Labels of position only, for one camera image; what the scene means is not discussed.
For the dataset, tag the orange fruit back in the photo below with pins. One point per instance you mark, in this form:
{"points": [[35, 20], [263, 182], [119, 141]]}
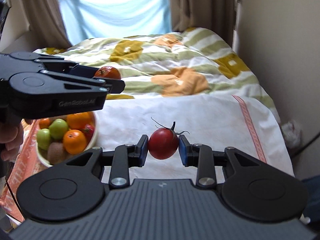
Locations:
{"points": [[79, 120]]}

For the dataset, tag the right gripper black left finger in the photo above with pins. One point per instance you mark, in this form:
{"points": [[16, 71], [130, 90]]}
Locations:
{"points": [[126, 156]]}

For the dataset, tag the dark red stemmed tomato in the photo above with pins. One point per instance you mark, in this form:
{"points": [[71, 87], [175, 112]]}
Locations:
{"points": [[164, 141]]}

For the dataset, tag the brown right curtain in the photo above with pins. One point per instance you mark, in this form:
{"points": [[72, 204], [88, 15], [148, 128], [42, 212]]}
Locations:
{"points": [[216, 15]]}

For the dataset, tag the orange fruit front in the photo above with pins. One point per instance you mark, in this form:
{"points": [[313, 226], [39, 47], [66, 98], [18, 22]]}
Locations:
{"points": [[74, 141]]}

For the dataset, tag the floral striped quilt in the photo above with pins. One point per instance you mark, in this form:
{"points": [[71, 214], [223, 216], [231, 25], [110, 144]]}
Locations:
{"points": [[196, 61]]}

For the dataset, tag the white plastic bag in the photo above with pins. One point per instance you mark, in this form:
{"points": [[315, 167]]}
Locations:
{"points": [[291, 133]]}

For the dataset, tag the person left hand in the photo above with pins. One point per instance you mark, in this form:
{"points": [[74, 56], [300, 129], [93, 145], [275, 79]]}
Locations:
{"points": [[12, 137]]}

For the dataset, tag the small orange tomato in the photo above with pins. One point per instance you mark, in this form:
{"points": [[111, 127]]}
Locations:
{"points": [[44, 123]]}

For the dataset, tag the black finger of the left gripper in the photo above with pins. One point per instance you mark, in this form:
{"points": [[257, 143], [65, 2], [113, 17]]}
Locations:
{"points": [[114, 86], [83, 71]]}

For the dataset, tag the brown curtain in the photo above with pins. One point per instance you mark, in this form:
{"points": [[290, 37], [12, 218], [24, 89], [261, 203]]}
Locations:
{"points": [[46, 23], [216, 15]]}

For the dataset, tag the light blue window cloth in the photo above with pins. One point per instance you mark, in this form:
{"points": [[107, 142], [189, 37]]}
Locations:
{"points": [[85, 19]]}

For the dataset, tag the brown left curtain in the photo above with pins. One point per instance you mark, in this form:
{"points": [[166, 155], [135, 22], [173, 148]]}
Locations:
{"points": [[46, 23]]}

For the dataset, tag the grey headboard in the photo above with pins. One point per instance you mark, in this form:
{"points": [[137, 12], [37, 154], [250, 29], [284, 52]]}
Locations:
{"points": [[27, 42]]}

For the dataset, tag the orange fruit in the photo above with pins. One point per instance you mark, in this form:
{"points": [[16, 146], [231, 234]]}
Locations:
{"points": [[74, 141], [79, 120]]}

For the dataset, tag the green apple in bowl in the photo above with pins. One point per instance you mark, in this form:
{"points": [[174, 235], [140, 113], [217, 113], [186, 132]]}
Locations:
{"points": [[58, 128]]}

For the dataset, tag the green apple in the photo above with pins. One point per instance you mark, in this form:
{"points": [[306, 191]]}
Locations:
{"points": [[58, 128], [43, 138]]}

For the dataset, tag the cream yellow oval bowl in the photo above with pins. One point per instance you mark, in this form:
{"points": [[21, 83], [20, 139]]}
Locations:
{"points": [[90, 131]]}

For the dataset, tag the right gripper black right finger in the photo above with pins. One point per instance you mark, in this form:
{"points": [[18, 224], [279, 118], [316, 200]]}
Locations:
{"points": [[201, 157]]}

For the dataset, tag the orange-red tomato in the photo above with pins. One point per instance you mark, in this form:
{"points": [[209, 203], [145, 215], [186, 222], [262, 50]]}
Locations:
{"points": [[108, 72]]}

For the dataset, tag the brown kiwi fruit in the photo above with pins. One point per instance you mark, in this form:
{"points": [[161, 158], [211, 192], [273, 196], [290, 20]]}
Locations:
{"points": [[56, 153]]}

